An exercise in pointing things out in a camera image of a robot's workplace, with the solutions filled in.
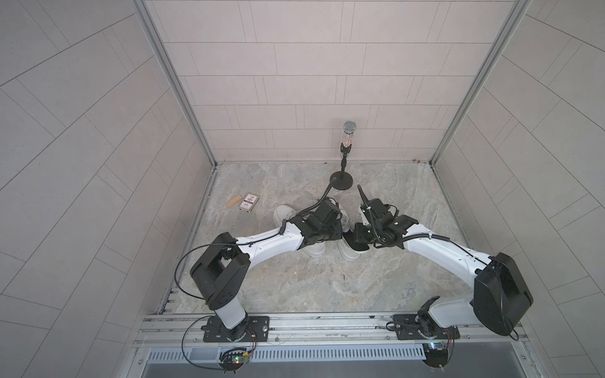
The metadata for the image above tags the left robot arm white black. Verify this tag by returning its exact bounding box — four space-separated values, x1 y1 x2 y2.
190 198 350 332

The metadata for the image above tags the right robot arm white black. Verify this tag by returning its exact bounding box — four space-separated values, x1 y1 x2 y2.
353 197 533 338

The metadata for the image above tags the small printed card box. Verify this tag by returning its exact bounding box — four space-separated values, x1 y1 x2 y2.
239 193 260 213

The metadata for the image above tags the controller board with cables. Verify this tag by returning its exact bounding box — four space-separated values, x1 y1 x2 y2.
422 327 460 370
180 315 258 375

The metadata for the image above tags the aluminium mounting rail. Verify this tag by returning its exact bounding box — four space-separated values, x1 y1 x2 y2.
131 309 530 351

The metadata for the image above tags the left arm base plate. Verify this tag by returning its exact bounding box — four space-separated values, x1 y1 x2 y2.
201 316 270 343

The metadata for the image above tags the black insole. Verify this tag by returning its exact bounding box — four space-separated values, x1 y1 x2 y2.
343 229 372 253

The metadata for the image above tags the black stand with microphone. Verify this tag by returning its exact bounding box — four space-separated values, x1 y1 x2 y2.
330 121 357 191

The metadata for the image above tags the white sneaker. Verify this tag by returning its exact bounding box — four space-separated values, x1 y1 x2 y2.
337 207 370 261
273 204 327 258

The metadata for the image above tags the left controller board with cables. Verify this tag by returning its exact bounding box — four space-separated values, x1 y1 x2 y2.
180 315 258 375

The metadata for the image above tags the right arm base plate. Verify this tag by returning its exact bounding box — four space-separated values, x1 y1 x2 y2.
386 313 460 342

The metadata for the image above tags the small wooden block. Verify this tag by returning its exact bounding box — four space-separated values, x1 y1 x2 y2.
225 195 243 208

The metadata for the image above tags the right controller board with cables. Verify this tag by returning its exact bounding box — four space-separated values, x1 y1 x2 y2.
422 327 460 370

